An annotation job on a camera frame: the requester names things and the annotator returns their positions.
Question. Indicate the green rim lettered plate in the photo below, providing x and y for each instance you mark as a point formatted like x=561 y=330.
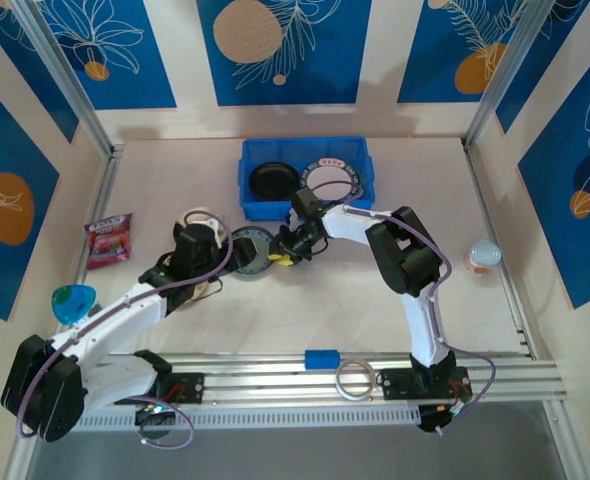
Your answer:
x=330 y=175

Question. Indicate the black connector module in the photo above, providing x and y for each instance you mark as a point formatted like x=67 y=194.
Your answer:
x=432 y=417
x=152 y=417

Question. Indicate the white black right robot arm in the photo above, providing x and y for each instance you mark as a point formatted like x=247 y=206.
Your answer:
x=355 y=225

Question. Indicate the purple candy bag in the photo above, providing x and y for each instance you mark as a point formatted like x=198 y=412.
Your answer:
x=107 y=242

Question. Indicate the aluminium rail frame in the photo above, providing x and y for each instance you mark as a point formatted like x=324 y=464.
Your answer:
x=275 y=385

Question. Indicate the aluminium corner post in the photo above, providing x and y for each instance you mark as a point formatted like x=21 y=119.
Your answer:
x=66 y=75
x=507 y=75

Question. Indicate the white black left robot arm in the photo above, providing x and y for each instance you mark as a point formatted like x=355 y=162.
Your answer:
x=120 y=312

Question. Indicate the blue plastic bin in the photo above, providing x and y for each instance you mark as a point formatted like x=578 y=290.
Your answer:
x=275 y=150

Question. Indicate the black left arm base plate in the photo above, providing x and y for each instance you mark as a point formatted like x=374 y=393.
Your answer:
x=190 y=387

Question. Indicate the blue plastic block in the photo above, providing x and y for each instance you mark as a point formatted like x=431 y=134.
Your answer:
x=322 y=359

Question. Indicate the blue green jelly cup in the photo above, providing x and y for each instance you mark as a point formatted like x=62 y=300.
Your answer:
x=72 y=302

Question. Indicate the orange white lidded cup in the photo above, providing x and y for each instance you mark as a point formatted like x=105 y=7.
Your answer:
x=482 y=252

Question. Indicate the blue floral pattern plate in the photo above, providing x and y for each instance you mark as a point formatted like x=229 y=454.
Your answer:
x=260 y=240

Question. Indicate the aluminium side rail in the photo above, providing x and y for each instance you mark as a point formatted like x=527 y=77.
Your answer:
x=518 y=310
x=104 y=190

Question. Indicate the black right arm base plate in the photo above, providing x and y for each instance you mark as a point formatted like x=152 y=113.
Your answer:
x=395 y=385

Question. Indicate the black round plate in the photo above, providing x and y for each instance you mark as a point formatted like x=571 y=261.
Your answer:
x=275 y=182

